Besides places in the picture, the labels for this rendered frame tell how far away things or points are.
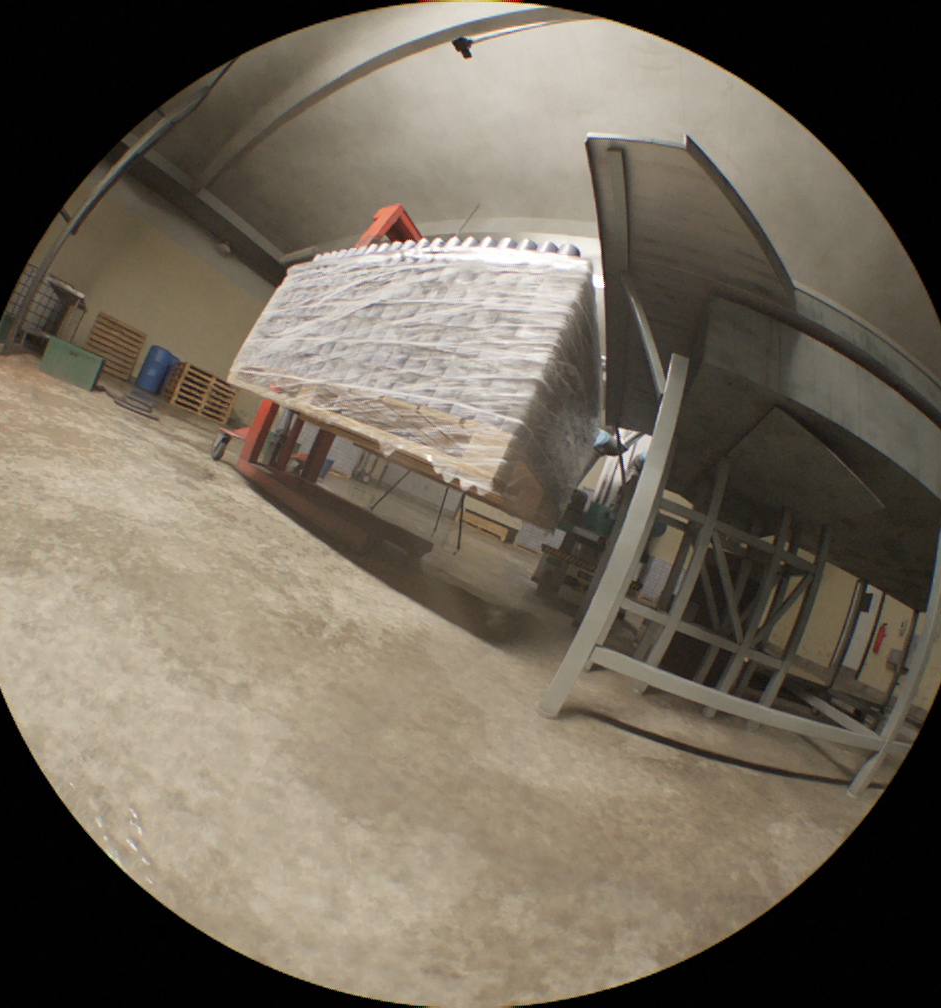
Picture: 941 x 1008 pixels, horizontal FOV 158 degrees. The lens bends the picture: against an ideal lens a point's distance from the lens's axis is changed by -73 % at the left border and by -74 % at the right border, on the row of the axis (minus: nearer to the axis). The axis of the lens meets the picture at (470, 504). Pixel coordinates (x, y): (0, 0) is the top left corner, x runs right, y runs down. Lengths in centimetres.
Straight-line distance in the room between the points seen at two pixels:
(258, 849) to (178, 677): 23
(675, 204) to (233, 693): 112
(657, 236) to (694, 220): 11
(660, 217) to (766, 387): 44
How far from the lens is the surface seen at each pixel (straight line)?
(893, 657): 732
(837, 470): 99
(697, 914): 53
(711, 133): 470
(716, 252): 93
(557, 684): 70
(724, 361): 84
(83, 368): 347
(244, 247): 931
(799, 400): 89
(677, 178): 83
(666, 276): 100
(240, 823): 36
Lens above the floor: 32
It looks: 1 degrees up
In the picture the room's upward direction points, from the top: 23 degrees clockwise
